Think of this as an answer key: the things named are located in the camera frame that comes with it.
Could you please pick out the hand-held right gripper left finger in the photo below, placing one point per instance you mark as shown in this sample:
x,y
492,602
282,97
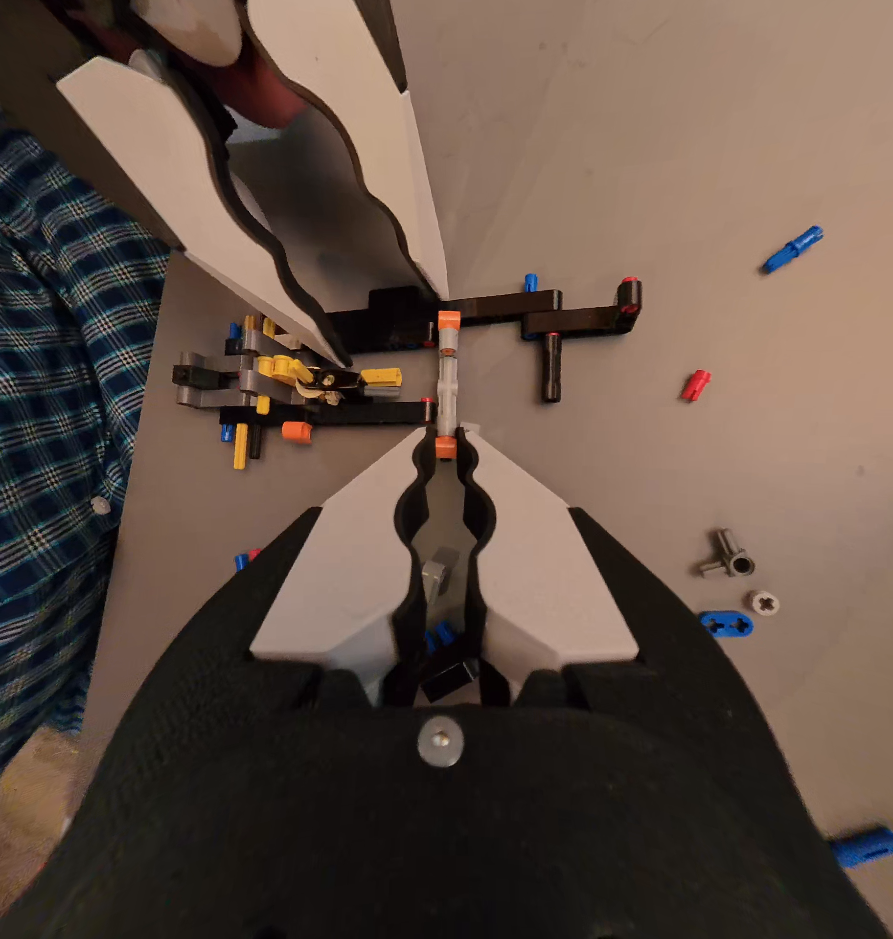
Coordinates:
x,y
329,587

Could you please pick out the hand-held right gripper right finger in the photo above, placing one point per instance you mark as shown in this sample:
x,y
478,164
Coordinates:
x,y
556,587

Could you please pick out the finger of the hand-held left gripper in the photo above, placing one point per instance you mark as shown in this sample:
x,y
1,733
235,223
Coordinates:
x,y
160,169
358,88

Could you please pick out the grey yellow lego assembly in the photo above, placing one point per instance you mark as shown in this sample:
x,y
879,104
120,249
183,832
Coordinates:
x,y
204,378

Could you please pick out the yellow axle tan gear assembly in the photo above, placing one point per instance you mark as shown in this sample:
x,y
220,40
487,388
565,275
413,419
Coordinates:
x,y
382,376

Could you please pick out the grey orange lego shock absorber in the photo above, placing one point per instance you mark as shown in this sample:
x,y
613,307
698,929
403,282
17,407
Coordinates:
x,y
447,381

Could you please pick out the long black lego beam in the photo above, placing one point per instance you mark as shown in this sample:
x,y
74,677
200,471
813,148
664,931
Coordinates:
x,y
387,323

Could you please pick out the black L-shaped lego assembly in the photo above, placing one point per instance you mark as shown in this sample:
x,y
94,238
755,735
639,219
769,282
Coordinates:
x,y
578,320

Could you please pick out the small light grey lego connector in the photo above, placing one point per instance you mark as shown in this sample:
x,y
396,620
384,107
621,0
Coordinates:
x,y
437,572

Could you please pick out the blue lego axle pin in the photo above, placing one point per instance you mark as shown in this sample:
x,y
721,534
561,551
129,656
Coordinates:
x,y
439,637

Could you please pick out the black lego brick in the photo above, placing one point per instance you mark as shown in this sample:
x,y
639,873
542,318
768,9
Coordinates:
x,y
450,678

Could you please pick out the blue thin lego liftarm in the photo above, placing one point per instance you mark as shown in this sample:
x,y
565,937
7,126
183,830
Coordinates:
x,y
725,624

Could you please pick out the dark grey lego angle connector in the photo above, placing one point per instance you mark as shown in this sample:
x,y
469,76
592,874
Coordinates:
x,y
732,563

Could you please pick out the light grey lego bush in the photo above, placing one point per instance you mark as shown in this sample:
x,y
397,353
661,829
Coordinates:
x,y
763,603

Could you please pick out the red lego pin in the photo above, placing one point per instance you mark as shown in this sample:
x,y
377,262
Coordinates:
x,y
696,385

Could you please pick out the person's left hand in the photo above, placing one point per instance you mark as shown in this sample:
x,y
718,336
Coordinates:
x,y
274,103

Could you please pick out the short black beam with pins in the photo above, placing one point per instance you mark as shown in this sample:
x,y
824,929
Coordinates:
x,y
246,561

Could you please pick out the blue plaid shirt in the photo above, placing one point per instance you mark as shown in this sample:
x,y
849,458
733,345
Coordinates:
x,y
42,367

